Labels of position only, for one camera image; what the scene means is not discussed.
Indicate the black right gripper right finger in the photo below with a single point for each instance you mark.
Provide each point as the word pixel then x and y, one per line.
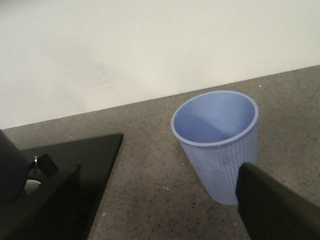
pixel 271 211

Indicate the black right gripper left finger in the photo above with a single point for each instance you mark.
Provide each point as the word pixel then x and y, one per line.
pixel 46 213

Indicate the light blue ribbed cup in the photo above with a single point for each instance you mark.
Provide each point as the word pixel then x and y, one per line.
pixel 218 132

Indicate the dark blue pot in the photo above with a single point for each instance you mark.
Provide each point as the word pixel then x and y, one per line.
pixel 14 171

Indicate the black glass gas stove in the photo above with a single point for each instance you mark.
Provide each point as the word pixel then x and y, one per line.
pixel 96 157

